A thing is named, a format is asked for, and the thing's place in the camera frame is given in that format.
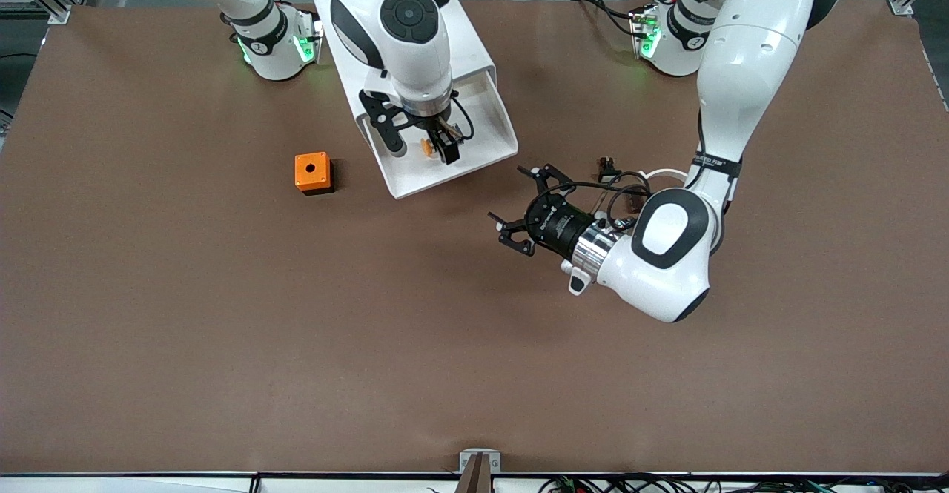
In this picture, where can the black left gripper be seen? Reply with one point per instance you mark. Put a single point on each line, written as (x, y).
(554, 225)

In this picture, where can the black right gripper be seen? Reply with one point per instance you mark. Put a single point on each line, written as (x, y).
(442, 133)

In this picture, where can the orange push button black body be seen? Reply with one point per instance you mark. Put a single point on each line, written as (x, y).
(427, 147)

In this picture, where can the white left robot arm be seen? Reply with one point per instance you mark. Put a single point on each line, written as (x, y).
(741, 70)

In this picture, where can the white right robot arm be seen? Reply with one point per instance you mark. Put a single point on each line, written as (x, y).
(404, 48)

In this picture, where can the brown terminal block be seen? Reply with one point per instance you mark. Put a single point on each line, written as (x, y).
(632, 201)

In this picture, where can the white curved plastic arc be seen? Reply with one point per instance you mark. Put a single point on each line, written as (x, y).
(667, 173)

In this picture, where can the orange box with hole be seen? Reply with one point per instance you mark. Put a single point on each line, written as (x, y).
(302, 178)

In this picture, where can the black switch white face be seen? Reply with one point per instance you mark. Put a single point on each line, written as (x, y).
(609, 174)

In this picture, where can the grey metal mount bracket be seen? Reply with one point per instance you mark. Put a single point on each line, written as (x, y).
(467, 460)

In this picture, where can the white table edge rail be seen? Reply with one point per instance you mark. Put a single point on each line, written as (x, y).
(148, 484)

